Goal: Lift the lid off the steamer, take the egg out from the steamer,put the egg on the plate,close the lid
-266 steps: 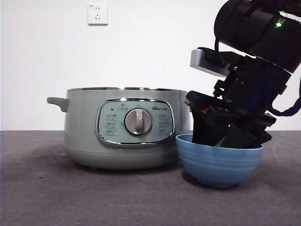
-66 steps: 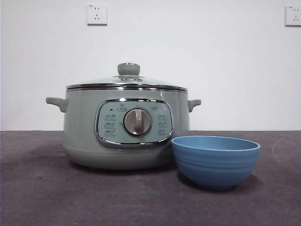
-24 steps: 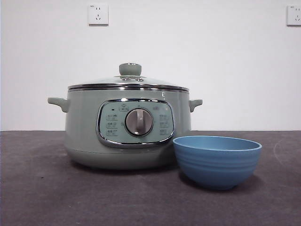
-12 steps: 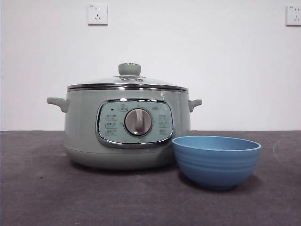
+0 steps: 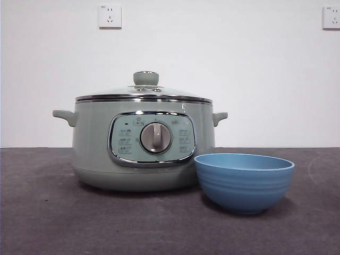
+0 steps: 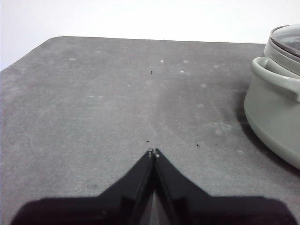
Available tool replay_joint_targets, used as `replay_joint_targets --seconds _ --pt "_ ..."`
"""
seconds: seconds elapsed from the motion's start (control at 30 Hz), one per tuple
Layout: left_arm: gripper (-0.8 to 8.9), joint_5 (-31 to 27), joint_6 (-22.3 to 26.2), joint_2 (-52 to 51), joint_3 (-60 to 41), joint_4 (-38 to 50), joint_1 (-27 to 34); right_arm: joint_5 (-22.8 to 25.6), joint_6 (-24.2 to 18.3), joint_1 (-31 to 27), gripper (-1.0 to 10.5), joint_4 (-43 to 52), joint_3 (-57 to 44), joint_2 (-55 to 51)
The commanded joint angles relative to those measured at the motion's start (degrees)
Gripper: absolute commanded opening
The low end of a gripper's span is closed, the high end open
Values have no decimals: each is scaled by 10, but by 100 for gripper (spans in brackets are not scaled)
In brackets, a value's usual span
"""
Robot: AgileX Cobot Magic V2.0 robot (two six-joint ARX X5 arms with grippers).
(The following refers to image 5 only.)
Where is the white wall socket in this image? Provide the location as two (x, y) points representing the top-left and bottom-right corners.
(322, 5), (340, 30)
(98, 4), (123, 29)

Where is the glass lid with green knob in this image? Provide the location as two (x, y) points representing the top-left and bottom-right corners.
(74, 70), (213, 103)

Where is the pale green electric steamer pot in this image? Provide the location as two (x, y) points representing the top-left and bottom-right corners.
(52, 100), (228, 192)

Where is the blue ribbed bowl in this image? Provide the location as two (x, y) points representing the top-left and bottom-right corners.
(193, 153), (295, 215)

